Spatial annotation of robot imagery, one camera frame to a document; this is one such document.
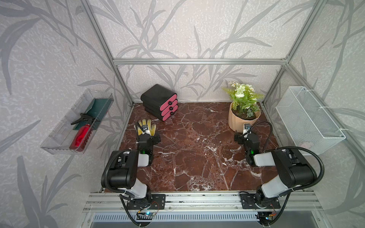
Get black drawer unit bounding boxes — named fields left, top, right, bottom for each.
left=140, top=84, right=176, bottom=121

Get pink top drawer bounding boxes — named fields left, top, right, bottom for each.
left=160, top=94, right=177, bottom=111

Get pink drawer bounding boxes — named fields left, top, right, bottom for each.
left=162, top=105, right=178, bottom=121
left=162, top=99, right=178, bottom=116
left=160, top=94, right=177, bottom=111

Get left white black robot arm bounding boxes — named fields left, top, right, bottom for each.
left=101, top=133, right=161, bottom=204

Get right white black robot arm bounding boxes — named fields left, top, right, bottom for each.
left=234, top=133, right=325, bottom=207

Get pink bottom drawer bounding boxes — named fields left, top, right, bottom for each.
left=162, top=105, right=178, bottom=121

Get pink middle drawer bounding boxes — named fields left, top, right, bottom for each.
left=162, top=99, right=178, bottom=116

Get beige plant pot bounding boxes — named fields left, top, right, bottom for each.
left=228, top=103, right=261, bottom=133

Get green artificial plant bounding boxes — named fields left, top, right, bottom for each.
left=223, top=82, right=264, bottom=120

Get dark green cloth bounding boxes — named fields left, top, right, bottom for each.
left=74, top=98, right=113, bottom=130

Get red black pruning shears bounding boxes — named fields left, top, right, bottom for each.
left=69, top=113, right=96, bottom=152

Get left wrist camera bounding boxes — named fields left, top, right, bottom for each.
left=142, top=124, right=151, bottom=135

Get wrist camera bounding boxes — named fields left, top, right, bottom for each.
left=242, top=123, right=251, bottom=134
left=142, top=124, right=151, bottom=135

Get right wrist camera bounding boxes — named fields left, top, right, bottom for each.
left=242, top=123, right=251, bottom=134

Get white wire mesh basket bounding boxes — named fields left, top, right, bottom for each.
left=276, top=86, right=346, bottom=155

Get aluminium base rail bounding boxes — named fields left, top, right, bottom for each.
left=83, top=191, right=323, bottom=213

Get clear plastic wall tray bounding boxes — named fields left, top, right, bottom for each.
left=40, top=89, right=114, bottom=155

